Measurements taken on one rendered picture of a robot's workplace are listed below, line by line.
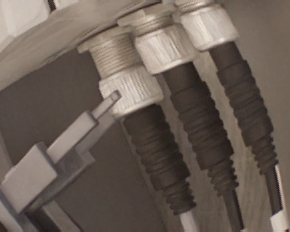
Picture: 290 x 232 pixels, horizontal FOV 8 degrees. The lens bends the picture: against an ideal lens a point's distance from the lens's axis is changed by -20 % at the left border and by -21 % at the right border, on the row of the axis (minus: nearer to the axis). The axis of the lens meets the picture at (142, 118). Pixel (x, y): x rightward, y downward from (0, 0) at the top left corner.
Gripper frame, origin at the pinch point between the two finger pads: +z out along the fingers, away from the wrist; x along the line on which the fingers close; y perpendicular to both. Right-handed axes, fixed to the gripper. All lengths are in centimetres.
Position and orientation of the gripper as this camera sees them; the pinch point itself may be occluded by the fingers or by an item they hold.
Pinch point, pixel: (129, 90)
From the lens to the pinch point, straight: 65.9
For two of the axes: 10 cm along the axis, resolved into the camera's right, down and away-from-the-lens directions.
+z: 6.7, -6.0, -4.5
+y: 6.1, 7.8, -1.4
